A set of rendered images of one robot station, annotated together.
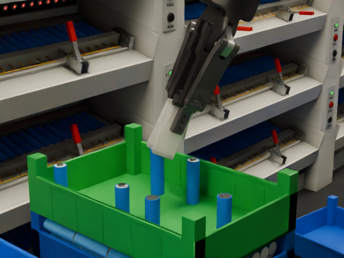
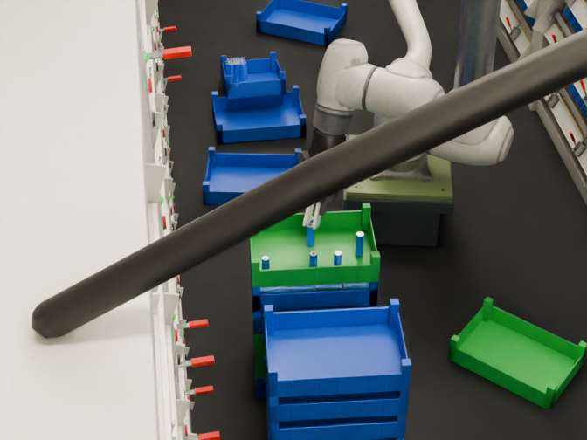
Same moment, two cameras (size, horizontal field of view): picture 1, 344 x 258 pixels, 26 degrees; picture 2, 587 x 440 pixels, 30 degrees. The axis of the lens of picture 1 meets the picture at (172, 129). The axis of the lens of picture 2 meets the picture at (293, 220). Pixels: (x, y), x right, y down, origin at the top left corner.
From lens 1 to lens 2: 206 cm
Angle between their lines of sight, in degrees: 46
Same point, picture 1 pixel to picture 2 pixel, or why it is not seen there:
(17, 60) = not seen: hidden behind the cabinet
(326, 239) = (224, 182)
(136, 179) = (263, 237)
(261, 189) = (348, 216)
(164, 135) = (317, 218)
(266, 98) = not seen: hidden behind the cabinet
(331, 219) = (214, 163)
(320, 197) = (177, 144)
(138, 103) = not seen: hidden behind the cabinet
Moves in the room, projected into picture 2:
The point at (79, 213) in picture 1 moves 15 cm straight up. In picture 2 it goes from (296, 277) to (296, 229)
